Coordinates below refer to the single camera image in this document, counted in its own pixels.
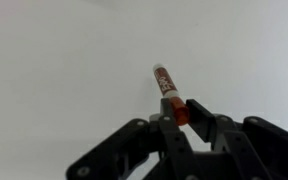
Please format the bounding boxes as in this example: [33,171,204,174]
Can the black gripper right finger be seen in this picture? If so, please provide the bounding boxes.
[185,98,288,180]

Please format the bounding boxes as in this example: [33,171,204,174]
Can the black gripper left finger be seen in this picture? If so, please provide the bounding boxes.
[65,97,202,180]

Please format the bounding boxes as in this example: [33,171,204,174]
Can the orange dry-erase marker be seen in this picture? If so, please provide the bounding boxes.
[152,63,191,127]

